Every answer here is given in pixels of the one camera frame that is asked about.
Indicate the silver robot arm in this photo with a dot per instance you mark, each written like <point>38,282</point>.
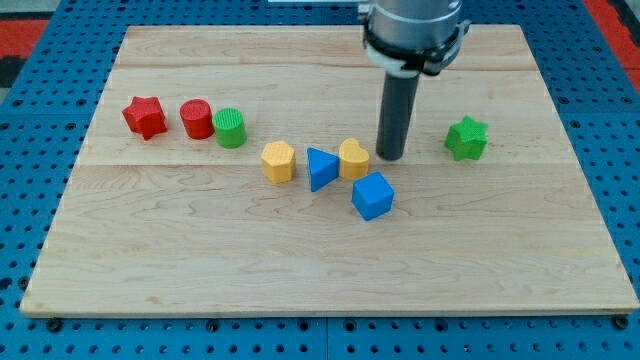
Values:
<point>411,37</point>

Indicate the yellow hexagon block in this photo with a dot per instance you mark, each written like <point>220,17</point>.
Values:
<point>279,161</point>

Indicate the blue triangle block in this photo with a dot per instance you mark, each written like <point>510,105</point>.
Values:
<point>323,168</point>

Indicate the yellow heart block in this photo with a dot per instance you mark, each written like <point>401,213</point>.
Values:
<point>354,160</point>

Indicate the blue cube block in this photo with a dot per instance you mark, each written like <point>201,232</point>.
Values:
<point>372,195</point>

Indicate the light wooden board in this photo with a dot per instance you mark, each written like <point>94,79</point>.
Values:
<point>175,227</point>

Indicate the green cylinder block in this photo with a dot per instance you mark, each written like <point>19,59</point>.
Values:
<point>229,128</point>

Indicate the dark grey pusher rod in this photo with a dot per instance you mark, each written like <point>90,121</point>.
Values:
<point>395,114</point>

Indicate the red cylinder block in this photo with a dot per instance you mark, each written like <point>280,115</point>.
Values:
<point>196,117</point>

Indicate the green star block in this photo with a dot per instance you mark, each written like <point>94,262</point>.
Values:
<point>467,139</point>

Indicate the red star block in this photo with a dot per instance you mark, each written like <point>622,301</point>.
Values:
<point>145,117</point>

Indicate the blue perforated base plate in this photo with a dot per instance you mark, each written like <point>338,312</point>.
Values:
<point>49,107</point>

